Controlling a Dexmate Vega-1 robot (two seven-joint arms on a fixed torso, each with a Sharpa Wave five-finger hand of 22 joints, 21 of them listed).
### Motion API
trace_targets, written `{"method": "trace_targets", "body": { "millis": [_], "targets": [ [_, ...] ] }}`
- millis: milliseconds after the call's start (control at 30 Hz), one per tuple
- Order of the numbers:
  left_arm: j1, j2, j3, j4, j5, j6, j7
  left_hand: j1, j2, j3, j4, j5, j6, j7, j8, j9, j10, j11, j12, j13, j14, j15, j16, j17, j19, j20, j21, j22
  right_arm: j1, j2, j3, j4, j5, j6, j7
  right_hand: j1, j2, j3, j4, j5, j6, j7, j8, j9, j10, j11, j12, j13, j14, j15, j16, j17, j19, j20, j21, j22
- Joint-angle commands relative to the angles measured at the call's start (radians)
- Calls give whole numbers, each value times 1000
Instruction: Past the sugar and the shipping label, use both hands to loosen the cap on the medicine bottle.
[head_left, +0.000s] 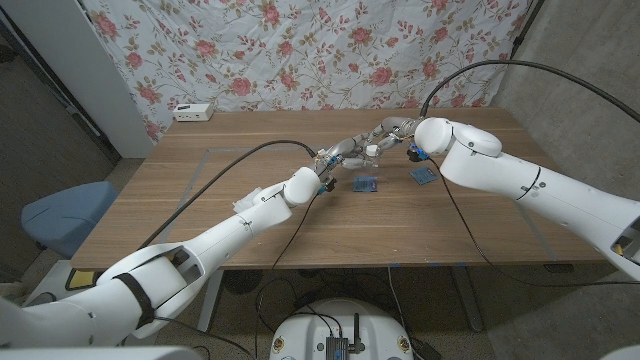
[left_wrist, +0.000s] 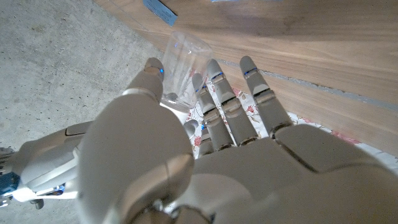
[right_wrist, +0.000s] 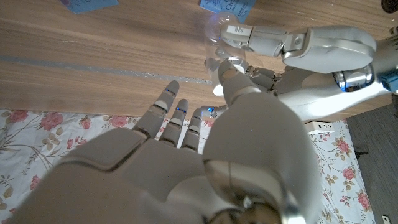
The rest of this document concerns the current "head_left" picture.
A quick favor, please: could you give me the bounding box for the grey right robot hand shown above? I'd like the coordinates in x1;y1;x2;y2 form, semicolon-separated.
367;116;424;157

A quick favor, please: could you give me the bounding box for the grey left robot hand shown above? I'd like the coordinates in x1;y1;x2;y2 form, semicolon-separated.
313;133;382;181

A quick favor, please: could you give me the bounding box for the blue sugar packet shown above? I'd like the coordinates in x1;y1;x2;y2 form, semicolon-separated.
352;175;379;193
408;165;439;186

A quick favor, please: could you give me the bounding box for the floral backdrop cloth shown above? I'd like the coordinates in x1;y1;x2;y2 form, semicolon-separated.
79;0;531;144

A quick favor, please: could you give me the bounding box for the white power strip box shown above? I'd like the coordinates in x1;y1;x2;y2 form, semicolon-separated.
172;102;215;123

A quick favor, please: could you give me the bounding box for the black backdrop stand pole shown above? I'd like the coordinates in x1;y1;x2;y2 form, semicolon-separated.
508;0;546;64

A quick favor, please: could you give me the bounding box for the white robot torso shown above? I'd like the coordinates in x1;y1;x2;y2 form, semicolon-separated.
269;298;415;360

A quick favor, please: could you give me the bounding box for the grey table leg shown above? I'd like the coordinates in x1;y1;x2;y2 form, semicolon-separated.
449;264;485;334

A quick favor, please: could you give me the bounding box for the black computer box with antenna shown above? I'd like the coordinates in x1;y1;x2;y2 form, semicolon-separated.
326;313;365;360

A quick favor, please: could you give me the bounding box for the white table leg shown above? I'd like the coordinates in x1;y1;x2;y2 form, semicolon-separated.
196;269;225;334

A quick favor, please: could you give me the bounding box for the blue padded chair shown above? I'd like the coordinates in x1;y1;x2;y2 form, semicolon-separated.
20;180;120;260

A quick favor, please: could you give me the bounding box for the yellow and black floor mat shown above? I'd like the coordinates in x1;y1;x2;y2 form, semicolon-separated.
64;268;104;291

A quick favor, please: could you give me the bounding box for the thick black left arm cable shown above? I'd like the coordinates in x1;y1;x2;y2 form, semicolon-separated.
139;139;317;249

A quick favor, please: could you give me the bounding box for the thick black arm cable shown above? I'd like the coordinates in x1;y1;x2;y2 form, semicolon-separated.
139;139;317;249
419;59;640;124

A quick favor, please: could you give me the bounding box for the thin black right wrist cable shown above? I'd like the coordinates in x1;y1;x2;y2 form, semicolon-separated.
428;157;640;289

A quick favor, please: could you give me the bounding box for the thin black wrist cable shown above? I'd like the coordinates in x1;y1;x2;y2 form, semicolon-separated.
253;192;321;359
428;157;640;289

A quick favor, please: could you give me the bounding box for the thin black left wrist cable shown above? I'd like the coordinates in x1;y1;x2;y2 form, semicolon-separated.
253;192;321;359

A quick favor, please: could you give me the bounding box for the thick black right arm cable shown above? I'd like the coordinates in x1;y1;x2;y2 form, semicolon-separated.
419;59;640;124

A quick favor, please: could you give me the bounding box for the black straight floor cable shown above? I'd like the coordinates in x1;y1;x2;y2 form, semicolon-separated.
387;266;419;346

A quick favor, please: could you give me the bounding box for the black looped floor cable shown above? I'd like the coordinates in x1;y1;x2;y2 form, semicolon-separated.
254;275;301;334

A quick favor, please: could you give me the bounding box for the white wall panel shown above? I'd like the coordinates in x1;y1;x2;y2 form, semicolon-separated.
0;0;156;160

